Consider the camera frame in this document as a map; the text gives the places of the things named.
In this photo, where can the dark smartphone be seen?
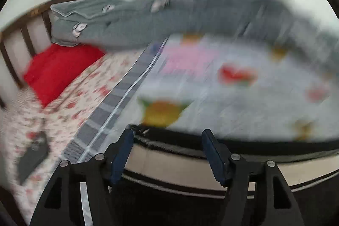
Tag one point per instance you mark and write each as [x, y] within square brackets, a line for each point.
[34, 158]

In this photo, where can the grey floral quilt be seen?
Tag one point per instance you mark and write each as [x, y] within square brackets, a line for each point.
[201, 9]

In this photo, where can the black pants with striped waistband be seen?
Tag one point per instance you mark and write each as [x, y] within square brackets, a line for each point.
[185, 142]

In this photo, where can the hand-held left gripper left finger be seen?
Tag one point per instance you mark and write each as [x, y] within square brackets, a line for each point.
[121, 155]

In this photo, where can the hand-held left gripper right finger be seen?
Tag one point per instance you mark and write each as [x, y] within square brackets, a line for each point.
[215, 157]

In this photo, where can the fruit print plastic cover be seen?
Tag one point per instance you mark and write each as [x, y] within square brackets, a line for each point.
[238, 104]

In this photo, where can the dark wooden bed headboard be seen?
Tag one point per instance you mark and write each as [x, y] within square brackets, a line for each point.
[26, 35]

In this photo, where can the red pillow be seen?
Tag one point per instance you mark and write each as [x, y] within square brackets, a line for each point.
[58, 69]

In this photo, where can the floral bed sheet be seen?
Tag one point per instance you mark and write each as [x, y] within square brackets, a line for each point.
[79, 101]

